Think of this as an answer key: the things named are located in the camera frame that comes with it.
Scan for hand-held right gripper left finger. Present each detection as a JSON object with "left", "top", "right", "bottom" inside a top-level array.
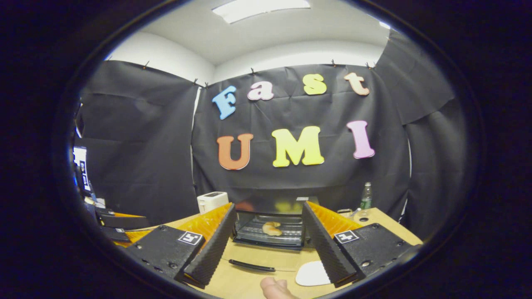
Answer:
[{"left": 125, "top": 203, "right": 236, "bottom": 289}]

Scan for white printed panel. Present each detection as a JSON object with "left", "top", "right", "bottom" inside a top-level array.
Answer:
[{"left": 73, "top": 145, "right": 91, "bottom": 192}]

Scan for white plate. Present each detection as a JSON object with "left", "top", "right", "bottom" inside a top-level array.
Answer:
[{"left": 295, "top": 260, "right": 331, "bottom": 287}]

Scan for black electric oven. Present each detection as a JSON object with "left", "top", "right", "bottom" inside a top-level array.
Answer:
[{"left": 229, "top": 196, "right": 320, "bottom": 272}]

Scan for black backdrop cloth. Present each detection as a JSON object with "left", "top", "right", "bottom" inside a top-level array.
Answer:
[{"left": 77, "top": 29, "right": 470, "bottom": 239}]

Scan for green plastic bottle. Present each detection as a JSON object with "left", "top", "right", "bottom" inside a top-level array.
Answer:
[{"left": 360, "top": 182, "right": 372, "bottom": 210}]

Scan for white toaster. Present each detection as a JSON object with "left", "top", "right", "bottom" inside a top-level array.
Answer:
[{"left": 197, "top": 191, "right": 229, "bottom": 215}]

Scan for long ceiling light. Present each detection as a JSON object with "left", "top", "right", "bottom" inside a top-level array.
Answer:
[{"left": 212, "top": 0, "right": 311, "bottom": 24}]

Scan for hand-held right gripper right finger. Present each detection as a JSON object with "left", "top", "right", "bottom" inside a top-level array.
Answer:
[{"left": 302, "top": 201, "right": 414, "bottom": 288}]

